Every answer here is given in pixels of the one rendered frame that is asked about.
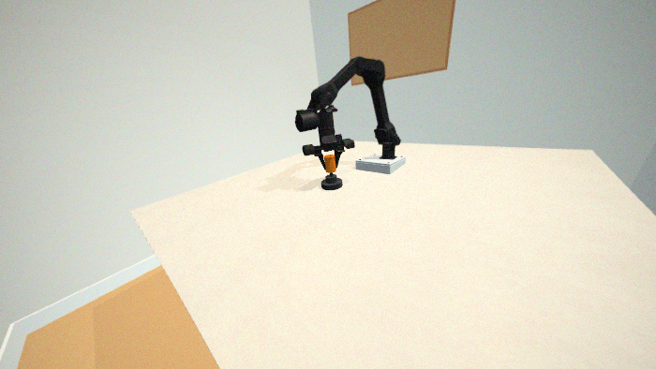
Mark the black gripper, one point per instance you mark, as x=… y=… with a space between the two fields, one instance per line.
x=310 y=149

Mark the orange knob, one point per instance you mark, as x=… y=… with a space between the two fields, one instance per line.
x=329 y=161

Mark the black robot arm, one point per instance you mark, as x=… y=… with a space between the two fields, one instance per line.
x=373 y=73

